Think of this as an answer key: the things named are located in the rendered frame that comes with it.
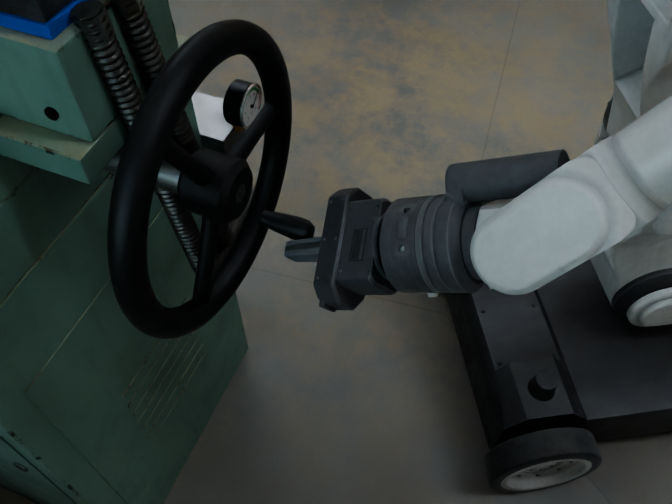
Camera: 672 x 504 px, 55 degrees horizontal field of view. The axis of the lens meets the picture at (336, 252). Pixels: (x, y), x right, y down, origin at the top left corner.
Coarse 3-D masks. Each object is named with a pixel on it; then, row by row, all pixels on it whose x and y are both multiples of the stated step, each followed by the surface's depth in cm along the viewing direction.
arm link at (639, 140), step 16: (656, 112) 44; (624, 128) 46; (640, 128) 44; (656, 128) 43; (624, 144) 45; (640, 144) 44; (656, 144) 43; (640, 160) 44; (656, 160) 43; (640, 176) 44; (656, 176) 43; (656, 192) 44
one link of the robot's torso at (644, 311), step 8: (648, 296) 109; (656, 296) 109; (664, 296) 108; (632, 304) 112; (640, 304) 110; (648, 304) 110; (656, 304) 109; (664, 304) 109; (632, 312) 112; (640, 312) 112; (648, 312) 110; (656, 312) 110; (664, 312) 111; (632, 320) 114; (640, 320) 113; (648, 320) 113; (656, 320) 113; (664, 320) 113
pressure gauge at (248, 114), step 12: (240, 84) 85; (252, 84) 85; (228, 96) 85; (240, 96) 85; (252, 96) 87; (228, 108) 85; (240, 108) 85; (252, 108) 88; (228, 120) 87; (240, 120) 86; (252, 120) 89
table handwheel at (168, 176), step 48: (192, 48) 47; (240, 48) 52; (288, 96) 65; (144, 144) 44; (240, 144) 61; (288, 144) 69; (144, 192) 45; (192, 192) 56; (240, 192) 58; (144, 240) 47; (240, 240) 69; (144, 288) 49
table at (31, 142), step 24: (144, 96) 58; (0, 120) 55; (120, 120) 55; (0, 144) 55; (24, 144) 53; (48, 144) 53; (72, 144) 53; (96, 144) 53; (120, 144) 56; (48, 168) 55; (72, 168) 53; (96, 168) 54
